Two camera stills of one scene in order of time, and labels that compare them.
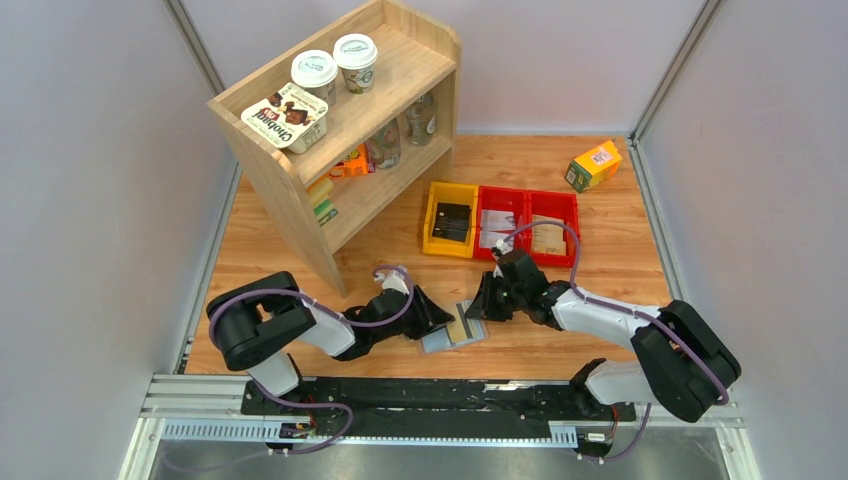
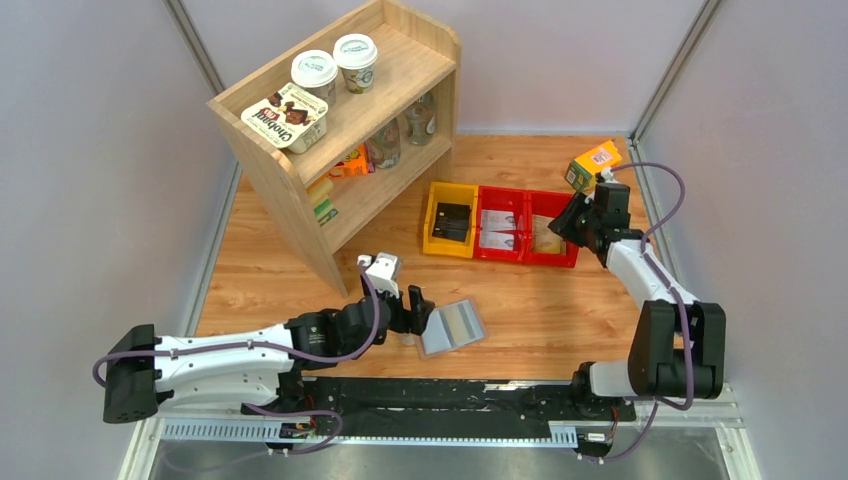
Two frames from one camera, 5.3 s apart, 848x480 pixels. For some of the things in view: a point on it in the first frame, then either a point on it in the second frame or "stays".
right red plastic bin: [557, 205] stays
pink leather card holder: [463, 330] stays
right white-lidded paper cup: [356, 56] stays
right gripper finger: [484, 306] -> [571, 222]
